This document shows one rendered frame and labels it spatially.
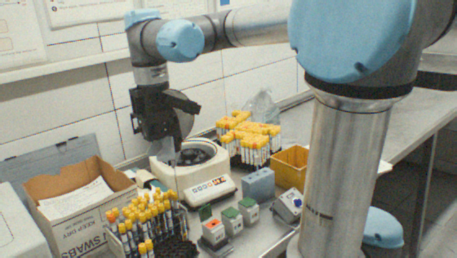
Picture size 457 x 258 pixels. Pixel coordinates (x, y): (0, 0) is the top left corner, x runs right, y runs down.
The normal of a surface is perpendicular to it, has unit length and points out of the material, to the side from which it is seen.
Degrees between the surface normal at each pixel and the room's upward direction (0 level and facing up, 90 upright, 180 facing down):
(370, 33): 82
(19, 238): 0
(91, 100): 90
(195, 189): 25
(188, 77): 90
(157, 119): 90
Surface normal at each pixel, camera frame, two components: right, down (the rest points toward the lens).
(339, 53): -0.74, 0.19
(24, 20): 0.68, 0.29
